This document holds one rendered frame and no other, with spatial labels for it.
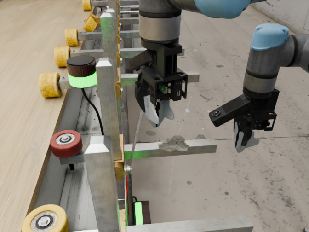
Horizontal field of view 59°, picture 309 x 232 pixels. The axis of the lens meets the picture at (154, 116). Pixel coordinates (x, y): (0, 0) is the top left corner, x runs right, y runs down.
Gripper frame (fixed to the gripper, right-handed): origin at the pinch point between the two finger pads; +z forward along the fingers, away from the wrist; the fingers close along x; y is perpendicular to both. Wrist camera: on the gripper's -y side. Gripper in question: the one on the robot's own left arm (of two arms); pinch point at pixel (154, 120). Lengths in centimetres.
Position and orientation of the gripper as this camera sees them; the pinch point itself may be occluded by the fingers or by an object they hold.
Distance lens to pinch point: 63.5
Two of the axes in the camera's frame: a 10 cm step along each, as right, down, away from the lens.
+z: 0.0, 8.3, 5.5
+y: 4.4, 4.9, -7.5
